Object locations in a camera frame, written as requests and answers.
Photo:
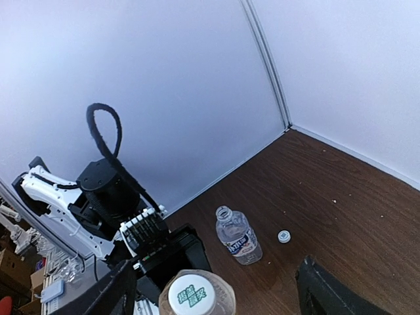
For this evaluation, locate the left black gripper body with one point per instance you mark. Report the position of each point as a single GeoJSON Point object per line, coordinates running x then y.
{"type": "Point", "coordinates": [181, 249]}

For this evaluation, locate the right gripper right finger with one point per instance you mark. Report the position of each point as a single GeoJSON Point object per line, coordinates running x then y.
{"type": "Point", "coordinates": [320, 292]}

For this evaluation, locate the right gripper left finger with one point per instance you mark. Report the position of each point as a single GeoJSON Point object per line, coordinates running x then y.
{"type": "Point", "coordinates": [114, 294]}

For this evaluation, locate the white tea bottle cap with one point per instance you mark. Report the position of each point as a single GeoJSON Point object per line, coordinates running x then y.
{"type": "Point", "coordinates": [192, 294]}

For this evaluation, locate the white water bottle cap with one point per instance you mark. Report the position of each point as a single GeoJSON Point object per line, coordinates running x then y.
{"type": "Point", "coordinates": [284, 236]}

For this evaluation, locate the clear water bottle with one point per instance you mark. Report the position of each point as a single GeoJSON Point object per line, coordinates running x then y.
{"type": "Point", "coordinates": [237, 235]}

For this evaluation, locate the amber tea bottle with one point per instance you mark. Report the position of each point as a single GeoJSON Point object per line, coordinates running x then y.
{"type": "Point", "coordinates": [226, 300]}

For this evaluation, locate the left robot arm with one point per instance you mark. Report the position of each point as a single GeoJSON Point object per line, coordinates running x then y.
{"type": "Point", "coordinates": [101, 215]}

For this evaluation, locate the light blue small box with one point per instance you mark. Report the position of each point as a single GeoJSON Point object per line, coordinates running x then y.
{"type": "Point", "coordinates": [52, 291]}

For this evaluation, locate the brown cardboard boxes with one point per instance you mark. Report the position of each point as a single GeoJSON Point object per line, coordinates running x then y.
{"type": "Point", "coordinates": [22, 284]}

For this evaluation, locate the red round object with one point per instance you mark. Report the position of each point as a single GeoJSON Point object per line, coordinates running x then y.
{"type": "Point", "coordinates": [6, 306]}

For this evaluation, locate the left aluminium frame post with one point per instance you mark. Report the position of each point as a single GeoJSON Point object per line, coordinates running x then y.
{"type": "Point", "coordinates": [267, 60]}

